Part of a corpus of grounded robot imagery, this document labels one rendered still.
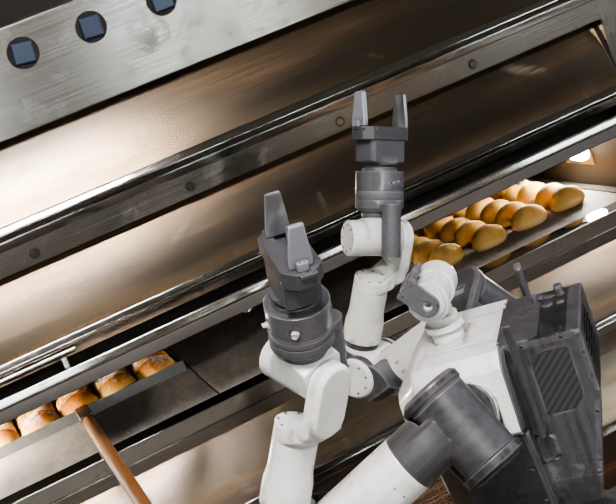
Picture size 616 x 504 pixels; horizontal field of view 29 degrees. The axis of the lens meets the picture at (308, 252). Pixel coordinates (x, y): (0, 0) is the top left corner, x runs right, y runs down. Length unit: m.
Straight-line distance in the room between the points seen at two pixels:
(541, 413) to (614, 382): 1.30
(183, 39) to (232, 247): 0.46
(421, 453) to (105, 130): 1.18
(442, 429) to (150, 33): 1.24
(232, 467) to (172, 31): 0.98
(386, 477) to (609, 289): 1.46
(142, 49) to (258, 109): 0.28
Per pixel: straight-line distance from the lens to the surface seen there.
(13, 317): 2.55
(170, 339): 2.45
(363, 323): 2.17
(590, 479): 1.85
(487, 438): 1.64
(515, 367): 1.73
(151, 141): 2.54
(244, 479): 2.72
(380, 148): 2.10
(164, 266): 2.57
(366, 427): 2.77
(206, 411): 2.66
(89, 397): 2.97
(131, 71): 2.54
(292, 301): 1.48
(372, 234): 2.10
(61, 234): 2.53
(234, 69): 2.61
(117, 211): 2.54
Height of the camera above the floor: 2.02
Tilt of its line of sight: 13 degrees down
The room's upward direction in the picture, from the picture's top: 21 degrees counter-clockwise
